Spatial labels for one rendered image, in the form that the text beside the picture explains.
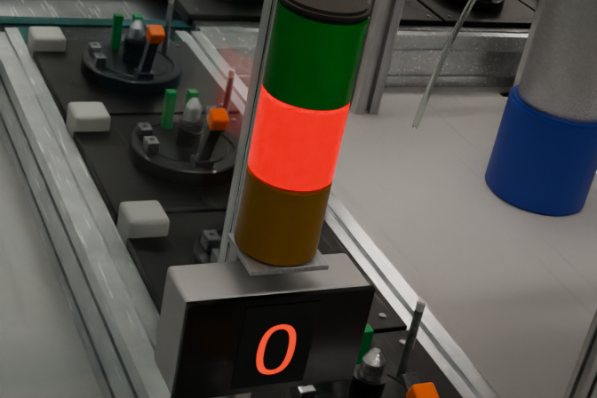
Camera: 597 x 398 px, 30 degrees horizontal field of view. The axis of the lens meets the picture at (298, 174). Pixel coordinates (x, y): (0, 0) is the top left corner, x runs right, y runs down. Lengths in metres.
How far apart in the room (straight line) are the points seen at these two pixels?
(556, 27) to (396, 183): 0.32
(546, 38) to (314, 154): 1.03
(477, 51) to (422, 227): 0.57
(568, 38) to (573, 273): 0.32
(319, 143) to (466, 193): 1.09
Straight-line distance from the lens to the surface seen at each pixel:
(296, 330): 0.67
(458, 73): 2.06
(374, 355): 0.96
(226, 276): 0.66
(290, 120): 0.60
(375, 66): 1.84
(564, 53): 1.60
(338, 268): 0.69
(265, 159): 0.61
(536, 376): 1.33
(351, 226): 1.31
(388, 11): 1.81
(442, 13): 2.08
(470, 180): 1.72
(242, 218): 0.64
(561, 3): 1.59
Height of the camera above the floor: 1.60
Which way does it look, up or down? 27 degrees down
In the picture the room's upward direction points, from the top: 12 degrees clockwise
